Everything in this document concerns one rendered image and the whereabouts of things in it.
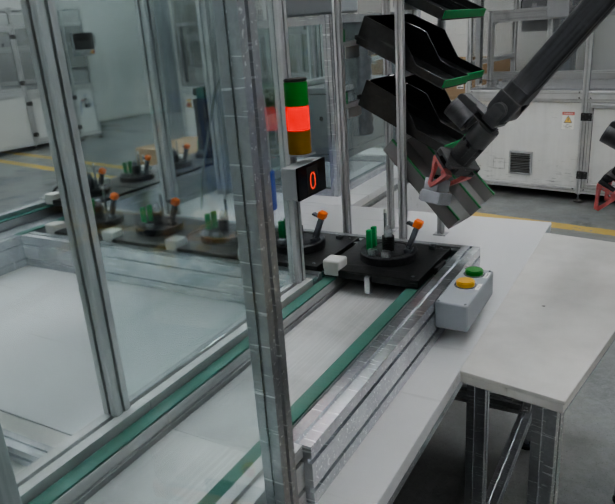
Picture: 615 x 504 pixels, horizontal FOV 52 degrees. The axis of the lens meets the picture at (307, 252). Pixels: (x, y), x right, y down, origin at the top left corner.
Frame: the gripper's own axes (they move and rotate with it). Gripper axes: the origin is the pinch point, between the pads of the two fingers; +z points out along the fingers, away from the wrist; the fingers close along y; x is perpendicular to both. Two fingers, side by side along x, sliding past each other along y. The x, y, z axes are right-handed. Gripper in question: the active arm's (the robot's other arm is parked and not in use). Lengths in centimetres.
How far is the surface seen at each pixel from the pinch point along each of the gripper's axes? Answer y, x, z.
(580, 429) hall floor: -108, 50, 74
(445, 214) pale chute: -8.8, 2.2, 8.7
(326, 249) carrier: 18.3, 0.2, 26.8
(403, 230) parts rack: -4.0, -1.0, 19.7
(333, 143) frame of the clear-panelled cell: -35, -74, 56
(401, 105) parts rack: 4.2, -21.5, -5.4
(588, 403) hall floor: -125, 41, 76
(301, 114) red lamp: 42.0, -8.1, -8.5
